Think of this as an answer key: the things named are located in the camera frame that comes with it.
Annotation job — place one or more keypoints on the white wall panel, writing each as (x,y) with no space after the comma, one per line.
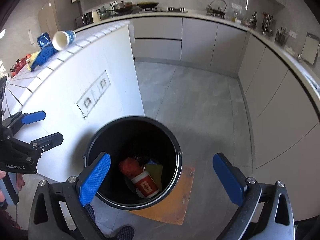
(31,37)

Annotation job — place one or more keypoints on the small glass jar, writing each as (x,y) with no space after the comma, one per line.
(246,22)

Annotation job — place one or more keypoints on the white and blue paper cup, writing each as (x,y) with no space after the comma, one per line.
(61,41)

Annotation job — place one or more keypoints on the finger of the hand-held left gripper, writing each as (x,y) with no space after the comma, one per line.
(51,140)
(33,117)

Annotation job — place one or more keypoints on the grey kitchen base cabinets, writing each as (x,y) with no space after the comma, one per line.
(200,42)

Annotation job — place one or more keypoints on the blue drink can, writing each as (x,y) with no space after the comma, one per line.
(43,40)

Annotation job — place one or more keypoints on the black microwave oven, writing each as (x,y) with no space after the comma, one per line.
(83,20)

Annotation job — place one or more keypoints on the white cutting board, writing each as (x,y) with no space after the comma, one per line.
(310,48)

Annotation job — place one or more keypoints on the white tiled kitchen island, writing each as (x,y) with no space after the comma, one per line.
(75,80)

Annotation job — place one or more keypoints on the blue cloth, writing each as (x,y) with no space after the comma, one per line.
(43,55)

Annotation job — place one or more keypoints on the black plastic bucket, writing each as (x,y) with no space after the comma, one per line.
(112,140)

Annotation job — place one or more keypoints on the black knife holder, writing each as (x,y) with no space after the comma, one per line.
(281,38)

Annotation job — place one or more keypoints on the yellow oil bottle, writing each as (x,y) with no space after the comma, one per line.
(233,17)

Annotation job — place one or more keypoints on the yellow cloth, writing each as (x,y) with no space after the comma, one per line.
(30,68)

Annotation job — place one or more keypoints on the person's left hand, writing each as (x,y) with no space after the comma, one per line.
(20,181)

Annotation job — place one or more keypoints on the metal utensil rack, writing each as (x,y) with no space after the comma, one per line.
(267,23)

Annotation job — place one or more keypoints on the green ceramic jar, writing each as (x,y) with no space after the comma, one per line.
(103,13)

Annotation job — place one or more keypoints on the red basket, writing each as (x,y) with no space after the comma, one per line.
(20,65)

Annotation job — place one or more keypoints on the red plastic bag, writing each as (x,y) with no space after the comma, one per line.
(128,167)

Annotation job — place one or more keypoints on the dark wine bottle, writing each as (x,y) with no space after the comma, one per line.
(254,21)

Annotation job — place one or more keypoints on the person's dark mesh shoe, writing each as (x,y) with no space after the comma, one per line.
(125,233)
(90,212)

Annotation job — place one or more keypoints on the black wok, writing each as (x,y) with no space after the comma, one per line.
(148,5)

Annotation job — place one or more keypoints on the red paper cup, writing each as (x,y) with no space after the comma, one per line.
(146,186)

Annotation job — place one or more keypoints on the pan with glass lid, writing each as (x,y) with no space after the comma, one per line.
(122,7)

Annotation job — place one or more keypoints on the black gas cooktop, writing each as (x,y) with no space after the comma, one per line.
(172,10)

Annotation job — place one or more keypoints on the yellow sponge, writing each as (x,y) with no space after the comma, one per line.
(156,173)

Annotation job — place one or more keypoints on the beige refrigerator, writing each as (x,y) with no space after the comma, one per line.
(50,17)

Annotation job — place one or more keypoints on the island socket panel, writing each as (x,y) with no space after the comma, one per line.
(93,95)

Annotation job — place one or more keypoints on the white thermos jug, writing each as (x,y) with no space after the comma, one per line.
(96,17)

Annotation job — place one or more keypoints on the portable burner stand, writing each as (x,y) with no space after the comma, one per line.
(215,15)

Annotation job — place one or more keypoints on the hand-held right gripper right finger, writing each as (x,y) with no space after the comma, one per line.
(227,180)

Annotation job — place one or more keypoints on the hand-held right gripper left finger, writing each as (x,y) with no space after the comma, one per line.
(96,177)

